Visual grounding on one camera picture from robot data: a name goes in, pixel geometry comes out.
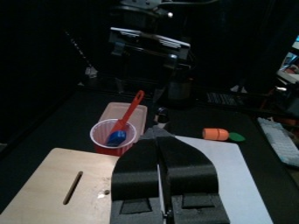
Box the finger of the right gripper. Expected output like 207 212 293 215
153 52 181 103
110 41 128 58

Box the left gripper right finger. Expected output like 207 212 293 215
155 125 231 224

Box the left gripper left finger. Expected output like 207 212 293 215
109 125 165 224

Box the blue toy utensil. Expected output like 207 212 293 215
104 129 128 148

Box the orange toy carrot piece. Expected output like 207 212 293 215
200 127 229 142

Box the red plastic cup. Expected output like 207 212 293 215
88 117 139 158

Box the small black round object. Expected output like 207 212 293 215
155 106 172 124

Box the green toy carrot top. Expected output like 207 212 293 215
228 131 247 143

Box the pink square plate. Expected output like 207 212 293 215
97 101 149 141

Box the white computer keyboard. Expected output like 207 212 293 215
256 116 299 168

